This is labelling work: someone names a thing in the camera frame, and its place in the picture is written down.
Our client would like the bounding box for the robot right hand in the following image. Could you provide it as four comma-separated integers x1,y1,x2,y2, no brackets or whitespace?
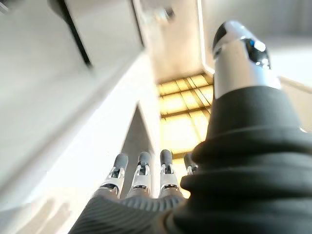
68,20,312,234

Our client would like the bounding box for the white kitchen base cabinet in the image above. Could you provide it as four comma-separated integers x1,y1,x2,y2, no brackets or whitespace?
0,0,147,193

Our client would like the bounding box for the yellow window with dark frame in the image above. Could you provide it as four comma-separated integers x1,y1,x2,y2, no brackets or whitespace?
157,74,215,159

